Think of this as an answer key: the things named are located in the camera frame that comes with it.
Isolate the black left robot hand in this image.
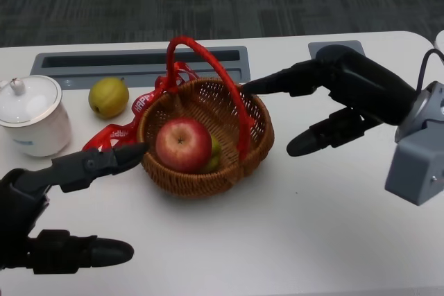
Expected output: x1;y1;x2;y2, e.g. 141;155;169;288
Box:
0;142;151;275

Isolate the brown wicker basket red handle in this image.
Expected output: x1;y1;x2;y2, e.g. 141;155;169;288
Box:
137;35;275;200

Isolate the white ceramic cup lid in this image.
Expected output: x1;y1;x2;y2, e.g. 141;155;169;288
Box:
0;74;63;127

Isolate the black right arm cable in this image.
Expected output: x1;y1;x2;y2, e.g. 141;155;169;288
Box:
416;49;444;94

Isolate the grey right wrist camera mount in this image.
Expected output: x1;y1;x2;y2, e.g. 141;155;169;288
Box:
384;119;444;206

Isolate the grey round table grommet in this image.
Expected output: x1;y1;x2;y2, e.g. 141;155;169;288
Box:
307;40;365;60

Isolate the white ceramic cup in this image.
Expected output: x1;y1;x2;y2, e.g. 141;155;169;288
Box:
0;101;72;157

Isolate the red apple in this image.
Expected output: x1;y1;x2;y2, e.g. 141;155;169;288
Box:
155;117;213;174

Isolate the grey long table cable tray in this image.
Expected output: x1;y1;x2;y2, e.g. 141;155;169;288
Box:
30;45;251;89

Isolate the red printed ribbon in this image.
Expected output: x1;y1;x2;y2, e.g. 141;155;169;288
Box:
82;61;198;153

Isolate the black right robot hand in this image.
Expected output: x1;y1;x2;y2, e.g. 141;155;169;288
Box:
241;44;417;157

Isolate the yellow-green pear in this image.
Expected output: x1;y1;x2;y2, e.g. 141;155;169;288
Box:
200;135;223;174
88;77;130;119

